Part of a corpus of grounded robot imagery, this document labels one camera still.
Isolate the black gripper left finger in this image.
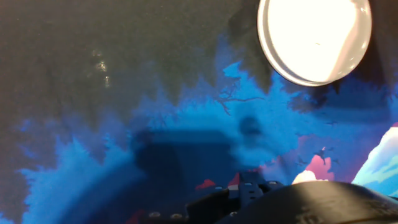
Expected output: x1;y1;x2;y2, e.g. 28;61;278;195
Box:
146;186;241;224

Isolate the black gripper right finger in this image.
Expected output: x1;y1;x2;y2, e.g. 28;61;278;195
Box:
239;172;284;212

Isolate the blue landscape print mat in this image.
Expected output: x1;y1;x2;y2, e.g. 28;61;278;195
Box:
0;0;398;224

